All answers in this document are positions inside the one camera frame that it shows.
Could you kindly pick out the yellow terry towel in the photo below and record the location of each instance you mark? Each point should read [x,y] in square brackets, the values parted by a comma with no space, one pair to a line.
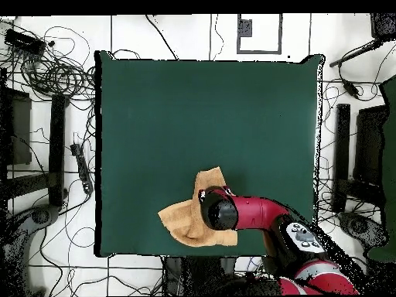
[182,219]

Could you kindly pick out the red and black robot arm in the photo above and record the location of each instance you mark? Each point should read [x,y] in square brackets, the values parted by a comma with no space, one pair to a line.
[256,213]

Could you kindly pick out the black flat box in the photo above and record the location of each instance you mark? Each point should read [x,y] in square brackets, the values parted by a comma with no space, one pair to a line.
[371,145]
[18,130]

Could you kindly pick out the dark green table cloth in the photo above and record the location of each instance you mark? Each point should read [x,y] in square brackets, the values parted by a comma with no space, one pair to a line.
[139,108]

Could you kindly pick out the black stand bar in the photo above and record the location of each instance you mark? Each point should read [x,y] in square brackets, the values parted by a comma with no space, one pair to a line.
[342,148]
[57,148]

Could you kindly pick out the black power strip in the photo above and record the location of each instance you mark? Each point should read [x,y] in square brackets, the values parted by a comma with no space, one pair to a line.
[82,167]

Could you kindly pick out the dark grey square plate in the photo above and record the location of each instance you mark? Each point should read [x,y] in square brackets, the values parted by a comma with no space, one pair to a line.
[245,28]

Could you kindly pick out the black power adapter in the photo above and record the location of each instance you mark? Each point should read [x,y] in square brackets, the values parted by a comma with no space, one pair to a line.
[351,88]

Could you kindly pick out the dark green hanging cloth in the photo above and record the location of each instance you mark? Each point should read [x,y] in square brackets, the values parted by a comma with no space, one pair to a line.
[391,139]

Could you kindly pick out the black boom pole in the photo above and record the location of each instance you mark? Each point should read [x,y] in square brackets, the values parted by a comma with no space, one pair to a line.
[355,54]

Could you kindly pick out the black speckled box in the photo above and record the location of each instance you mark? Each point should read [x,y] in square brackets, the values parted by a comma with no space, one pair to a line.
[383,26]

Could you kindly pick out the black network box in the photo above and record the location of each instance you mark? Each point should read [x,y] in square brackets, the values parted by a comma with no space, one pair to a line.
[24,41]

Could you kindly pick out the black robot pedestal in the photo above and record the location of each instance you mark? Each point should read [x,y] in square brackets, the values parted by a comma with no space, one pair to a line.
[198,275]

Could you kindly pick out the grey floor tape frame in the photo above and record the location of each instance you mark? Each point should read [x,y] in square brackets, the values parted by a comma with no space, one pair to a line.
[280,37]

